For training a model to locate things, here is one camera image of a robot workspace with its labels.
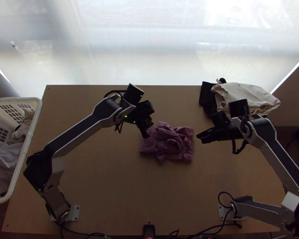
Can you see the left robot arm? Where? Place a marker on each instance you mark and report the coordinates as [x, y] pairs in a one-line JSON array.
[[77, 129]]

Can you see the cream garment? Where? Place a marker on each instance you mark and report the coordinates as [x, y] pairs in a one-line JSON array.
[[251, 97]]

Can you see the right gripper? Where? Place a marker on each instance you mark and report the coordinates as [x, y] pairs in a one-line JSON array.
[[224, 133]]

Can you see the white laundry basket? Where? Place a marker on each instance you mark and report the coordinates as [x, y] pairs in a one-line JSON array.
[[27, 139]]

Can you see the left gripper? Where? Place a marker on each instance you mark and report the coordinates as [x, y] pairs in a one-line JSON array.
[[144, 121]]

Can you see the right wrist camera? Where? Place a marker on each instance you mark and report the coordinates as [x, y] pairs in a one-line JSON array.
[[220, 119]]

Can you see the heap of clothes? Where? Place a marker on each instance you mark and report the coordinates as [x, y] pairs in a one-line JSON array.
[[5, 156]]

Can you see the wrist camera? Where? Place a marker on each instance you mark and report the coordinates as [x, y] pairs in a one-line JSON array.
[[220, 119], [146, 107]]

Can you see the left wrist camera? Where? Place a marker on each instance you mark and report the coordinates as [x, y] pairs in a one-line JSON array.
[[146, 107]]

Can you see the lilac t-shirt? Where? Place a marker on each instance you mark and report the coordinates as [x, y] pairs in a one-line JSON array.
[[169, 143]]

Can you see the black garment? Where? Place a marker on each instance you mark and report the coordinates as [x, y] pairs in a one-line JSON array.
[[206, 99]]

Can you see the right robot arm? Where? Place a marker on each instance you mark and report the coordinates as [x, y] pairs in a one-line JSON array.
[[276, 154]]

